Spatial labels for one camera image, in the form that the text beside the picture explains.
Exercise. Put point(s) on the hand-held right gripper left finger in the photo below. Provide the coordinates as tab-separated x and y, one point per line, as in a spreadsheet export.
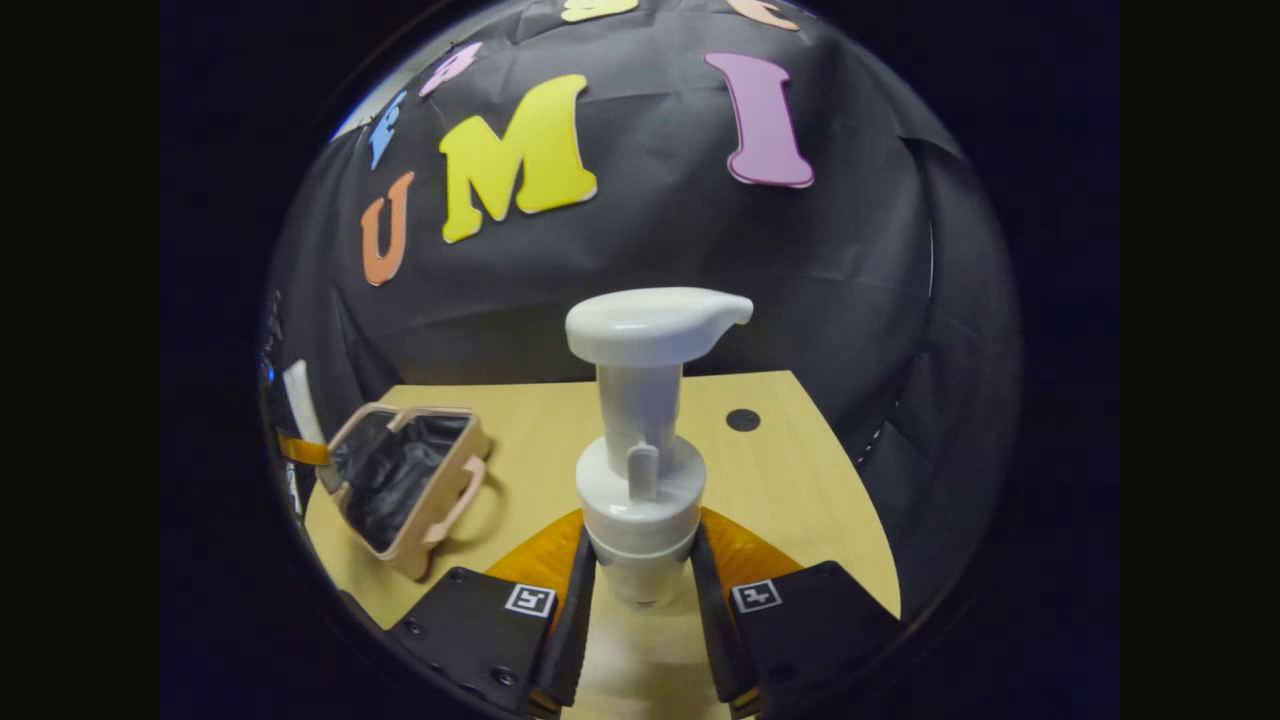
575	620

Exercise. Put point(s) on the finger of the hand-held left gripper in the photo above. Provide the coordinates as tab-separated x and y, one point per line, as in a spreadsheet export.
303	450

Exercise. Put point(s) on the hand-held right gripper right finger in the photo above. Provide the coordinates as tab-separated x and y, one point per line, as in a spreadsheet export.
712	640

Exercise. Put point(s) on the white cream tube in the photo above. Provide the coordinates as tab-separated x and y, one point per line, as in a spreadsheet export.
302	400

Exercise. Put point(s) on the pink suitcase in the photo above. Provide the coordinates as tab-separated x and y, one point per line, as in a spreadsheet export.
400	480

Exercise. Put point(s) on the white pump bottle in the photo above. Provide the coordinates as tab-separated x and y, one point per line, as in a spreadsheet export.
640	490

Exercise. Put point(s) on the black backdrop cloth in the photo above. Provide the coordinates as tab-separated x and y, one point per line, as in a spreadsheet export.
650	240

